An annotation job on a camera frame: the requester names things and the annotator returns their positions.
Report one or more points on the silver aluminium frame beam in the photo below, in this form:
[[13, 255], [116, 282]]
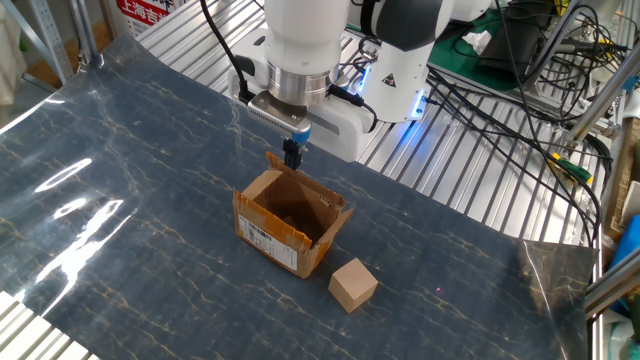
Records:
[[612, 286]]

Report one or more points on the grey slanted metal post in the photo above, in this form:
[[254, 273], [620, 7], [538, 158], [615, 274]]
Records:
[[555, 40]]

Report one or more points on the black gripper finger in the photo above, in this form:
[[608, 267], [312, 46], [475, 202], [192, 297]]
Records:
[[288, 152], [297, 156]]

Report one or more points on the brown cardboard sheet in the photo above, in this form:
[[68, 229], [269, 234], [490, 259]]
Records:
[[622, 165]]

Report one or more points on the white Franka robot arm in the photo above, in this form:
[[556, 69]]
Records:
[[400, 75]]

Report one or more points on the silver depth camera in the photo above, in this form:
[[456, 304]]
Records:
[[275, 114]]

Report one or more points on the perforated grey metal upright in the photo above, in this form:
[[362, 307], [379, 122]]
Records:
[[50, 35]]

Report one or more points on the tan wooden cube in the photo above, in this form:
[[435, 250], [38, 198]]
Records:
[[352, 287]]

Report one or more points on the dark marble pattern sheet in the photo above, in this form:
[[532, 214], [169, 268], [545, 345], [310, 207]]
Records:
[[150, 200]]

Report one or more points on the small white box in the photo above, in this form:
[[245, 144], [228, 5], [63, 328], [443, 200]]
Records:
[[633, 205]]

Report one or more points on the crumpled white paper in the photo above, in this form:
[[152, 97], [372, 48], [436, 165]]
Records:
[[477, 41]]

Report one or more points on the black pouch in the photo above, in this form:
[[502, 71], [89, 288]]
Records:
[[510, 50]]

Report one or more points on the open brown cardboard box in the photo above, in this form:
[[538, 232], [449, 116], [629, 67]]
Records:
[[280, 235]]

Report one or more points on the grey metal pole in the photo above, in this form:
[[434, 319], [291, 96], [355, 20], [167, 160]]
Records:
[[85, 30]]

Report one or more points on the blue plastic object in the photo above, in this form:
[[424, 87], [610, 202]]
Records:
[[628, 240]]

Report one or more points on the silver aluminium frame post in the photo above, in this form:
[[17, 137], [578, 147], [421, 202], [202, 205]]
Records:
[[600, 106]]

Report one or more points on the red and white sign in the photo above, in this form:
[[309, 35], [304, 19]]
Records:
[[145, 15]]

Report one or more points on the green mat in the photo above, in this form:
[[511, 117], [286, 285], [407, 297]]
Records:
[[450, 57]]

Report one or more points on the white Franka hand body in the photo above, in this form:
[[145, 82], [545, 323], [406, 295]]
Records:
[[345, 131]]

